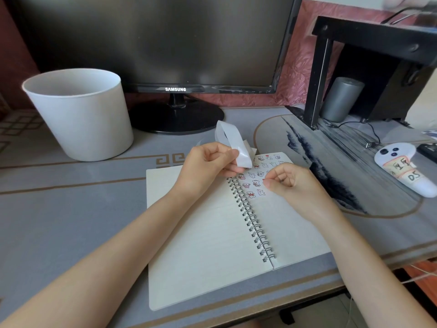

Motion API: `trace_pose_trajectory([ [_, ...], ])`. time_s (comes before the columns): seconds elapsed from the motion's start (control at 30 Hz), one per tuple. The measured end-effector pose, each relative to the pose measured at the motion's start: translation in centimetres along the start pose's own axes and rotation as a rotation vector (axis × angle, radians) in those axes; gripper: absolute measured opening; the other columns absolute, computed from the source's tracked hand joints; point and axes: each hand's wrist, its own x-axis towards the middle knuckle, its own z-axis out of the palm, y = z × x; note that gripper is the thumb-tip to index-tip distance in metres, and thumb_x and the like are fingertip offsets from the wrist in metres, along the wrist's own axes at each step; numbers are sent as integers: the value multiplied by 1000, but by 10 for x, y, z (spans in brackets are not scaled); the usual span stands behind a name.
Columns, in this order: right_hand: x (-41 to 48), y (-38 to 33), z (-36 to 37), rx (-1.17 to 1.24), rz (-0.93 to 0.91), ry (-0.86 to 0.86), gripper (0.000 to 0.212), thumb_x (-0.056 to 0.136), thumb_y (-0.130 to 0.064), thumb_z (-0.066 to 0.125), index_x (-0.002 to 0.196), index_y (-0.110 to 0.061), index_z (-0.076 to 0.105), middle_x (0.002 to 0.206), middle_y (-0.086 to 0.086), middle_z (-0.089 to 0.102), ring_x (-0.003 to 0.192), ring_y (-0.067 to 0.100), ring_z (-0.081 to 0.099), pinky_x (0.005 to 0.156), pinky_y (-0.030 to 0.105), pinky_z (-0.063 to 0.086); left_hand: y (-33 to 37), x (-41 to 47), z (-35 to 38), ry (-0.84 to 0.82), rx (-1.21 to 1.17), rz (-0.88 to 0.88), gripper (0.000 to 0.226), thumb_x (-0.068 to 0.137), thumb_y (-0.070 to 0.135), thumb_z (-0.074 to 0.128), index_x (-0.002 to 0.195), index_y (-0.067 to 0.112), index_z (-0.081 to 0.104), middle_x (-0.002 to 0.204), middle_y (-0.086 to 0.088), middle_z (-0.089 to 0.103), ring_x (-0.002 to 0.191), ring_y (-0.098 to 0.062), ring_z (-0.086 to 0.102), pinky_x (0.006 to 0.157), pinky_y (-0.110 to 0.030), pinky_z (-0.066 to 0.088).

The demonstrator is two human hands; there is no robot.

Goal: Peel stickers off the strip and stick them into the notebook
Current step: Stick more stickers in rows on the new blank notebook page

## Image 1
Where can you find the person's right hand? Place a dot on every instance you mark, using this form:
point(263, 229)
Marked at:
point(300, 191)

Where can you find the person's left hand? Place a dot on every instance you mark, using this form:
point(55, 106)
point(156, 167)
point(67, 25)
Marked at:
point(201, 169)

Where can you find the white sticker strip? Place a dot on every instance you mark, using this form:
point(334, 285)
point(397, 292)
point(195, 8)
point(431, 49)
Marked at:
point(235, 140)

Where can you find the cream spiral notebook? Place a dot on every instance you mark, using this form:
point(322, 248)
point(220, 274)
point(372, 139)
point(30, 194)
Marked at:
point(205, 242)

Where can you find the person's left forearm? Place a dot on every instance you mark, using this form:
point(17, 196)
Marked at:
point(99, 269)

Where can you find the person's right forearm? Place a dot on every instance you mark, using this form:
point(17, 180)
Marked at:
point(375, 269)

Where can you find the person's right leg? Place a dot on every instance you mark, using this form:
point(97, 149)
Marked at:
point(249, 325)

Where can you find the black plug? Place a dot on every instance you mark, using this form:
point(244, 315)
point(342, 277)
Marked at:
point(369, 145)

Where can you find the grey cylindrical speaker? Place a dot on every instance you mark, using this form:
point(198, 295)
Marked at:
point(342, 99)

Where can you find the white labelled VR controller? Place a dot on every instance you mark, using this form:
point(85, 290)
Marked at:
point(399, 165)

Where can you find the white plastic waste bin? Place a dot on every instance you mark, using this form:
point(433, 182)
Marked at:
point(83, 124)

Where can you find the black computer monitor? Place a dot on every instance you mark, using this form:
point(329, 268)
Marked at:
point(157, 37)

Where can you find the grey patterned desk mat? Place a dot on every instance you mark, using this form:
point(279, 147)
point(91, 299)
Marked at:
point(68, 215)

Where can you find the blue striped cloth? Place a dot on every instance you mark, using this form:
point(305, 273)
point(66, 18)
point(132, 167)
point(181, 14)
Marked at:
point(432, 134)

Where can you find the orange woven bag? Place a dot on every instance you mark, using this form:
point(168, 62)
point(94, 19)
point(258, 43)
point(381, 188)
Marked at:
point(423, 283)

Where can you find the black shelf frame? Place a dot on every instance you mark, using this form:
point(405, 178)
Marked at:
point(317, 85)

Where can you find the black desk frame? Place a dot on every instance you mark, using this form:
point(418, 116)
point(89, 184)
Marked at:
point(286, 317)

